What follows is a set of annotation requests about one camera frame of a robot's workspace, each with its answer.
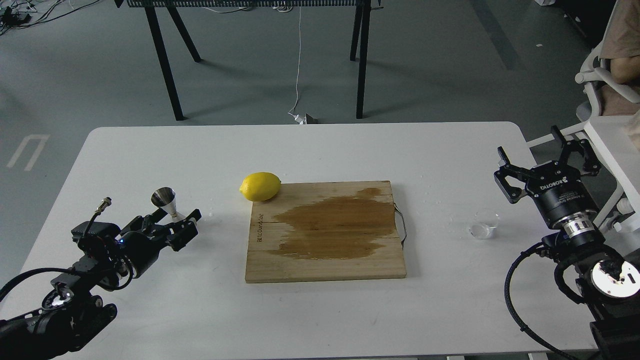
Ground yellow lemon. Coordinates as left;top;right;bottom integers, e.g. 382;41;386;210
238;172;282;202

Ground white hanging cable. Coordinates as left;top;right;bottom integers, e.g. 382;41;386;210
287;5;319;125

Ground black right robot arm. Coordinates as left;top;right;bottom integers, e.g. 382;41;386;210
494;126;640;360

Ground white office chair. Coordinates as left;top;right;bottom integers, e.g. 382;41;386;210
525;0;640;241

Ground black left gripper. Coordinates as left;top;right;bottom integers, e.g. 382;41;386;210
119;208;202;279

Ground wooden cutting board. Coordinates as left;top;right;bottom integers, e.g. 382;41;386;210
244;180;407;284

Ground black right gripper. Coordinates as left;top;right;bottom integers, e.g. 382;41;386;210
493;125;602;230

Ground cables on floor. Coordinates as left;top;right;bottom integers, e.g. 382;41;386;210
0;0;101;36

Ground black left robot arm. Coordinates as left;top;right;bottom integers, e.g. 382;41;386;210
0;197;202;360

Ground steel double jigger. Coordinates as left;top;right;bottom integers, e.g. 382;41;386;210
150;186;186;223

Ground white side table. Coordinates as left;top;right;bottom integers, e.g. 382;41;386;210
583;115;640;208

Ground black metal frame table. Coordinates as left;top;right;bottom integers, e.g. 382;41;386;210
112;0;384;123

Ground person in beige shirt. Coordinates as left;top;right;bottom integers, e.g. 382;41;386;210
599;0;640;116

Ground small clear glass cup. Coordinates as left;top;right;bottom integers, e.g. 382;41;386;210
467;208;501;240

